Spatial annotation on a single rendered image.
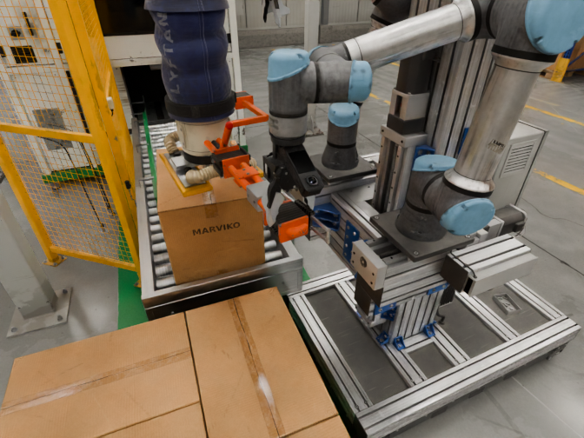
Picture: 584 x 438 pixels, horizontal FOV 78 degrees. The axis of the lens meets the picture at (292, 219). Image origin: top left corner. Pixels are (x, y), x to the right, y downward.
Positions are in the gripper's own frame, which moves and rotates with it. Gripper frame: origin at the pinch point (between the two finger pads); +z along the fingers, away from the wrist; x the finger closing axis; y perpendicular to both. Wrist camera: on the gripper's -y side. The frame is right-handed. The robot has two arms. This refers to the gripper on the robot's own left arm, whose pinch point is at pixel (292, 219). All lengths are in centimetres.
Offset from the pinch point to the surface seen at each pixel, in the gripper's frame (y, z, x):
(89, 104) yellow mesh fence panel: 133, 5, 33
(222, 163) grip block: 31.7, -1.5, 4.8
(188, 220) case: 60, 33, 12
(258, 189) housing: 13.9, -1.2, 1.9
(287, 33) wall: 876, 96, -481
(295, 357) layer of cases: 7, 67, -6
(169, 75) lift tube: 57, -21, 10
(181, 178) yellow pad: 52, 11, 13
